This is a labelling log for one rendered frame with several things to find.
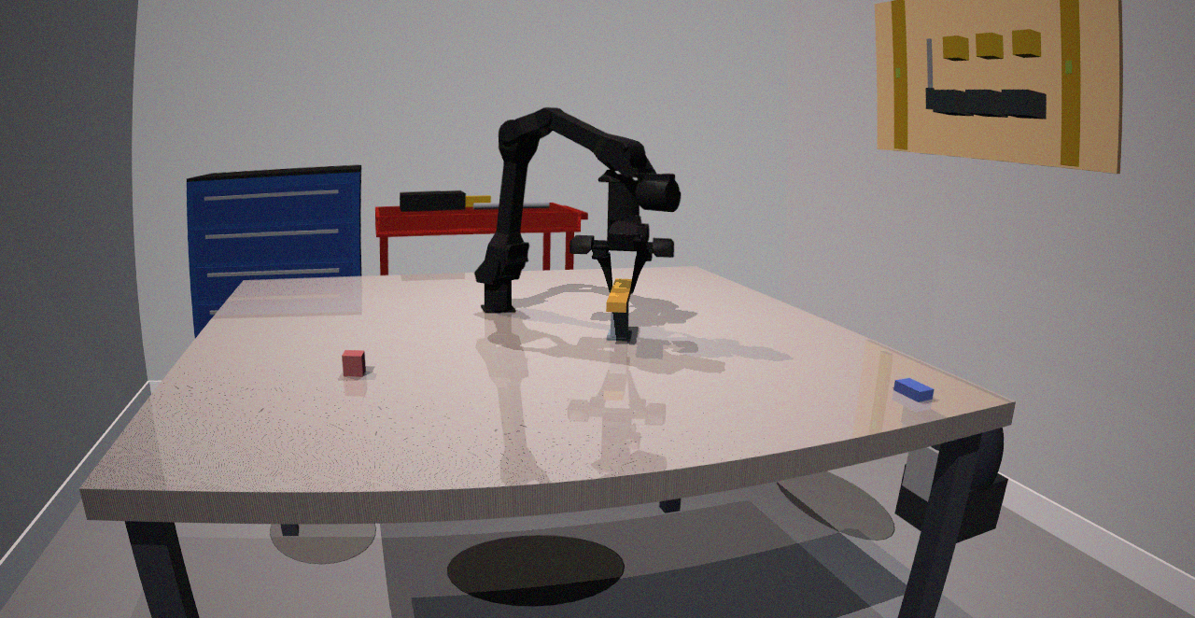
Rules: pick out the blue rectangular block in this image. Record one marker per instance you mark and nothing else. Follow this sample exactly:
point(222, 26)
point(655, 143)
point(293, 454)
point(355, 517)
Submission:
point(913, 389)

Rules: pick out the red cube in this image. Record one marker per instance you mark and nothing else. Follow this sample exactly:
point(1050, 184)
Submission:
point(354, 363)

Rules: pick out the yellow bar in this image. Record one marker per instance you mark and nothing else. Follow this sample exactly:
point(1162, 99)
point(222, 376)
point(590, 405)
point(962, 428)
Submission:
point(619, 297)

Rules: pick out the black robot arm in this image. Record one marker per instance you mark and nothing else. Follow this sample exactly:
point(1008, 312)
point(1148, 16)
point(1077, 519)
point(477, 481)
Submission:
point(507, 253)

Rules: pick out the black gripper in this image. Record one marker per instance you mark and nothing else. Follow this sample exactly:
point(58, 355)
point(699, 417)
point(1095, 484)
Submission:
point(582, 244)

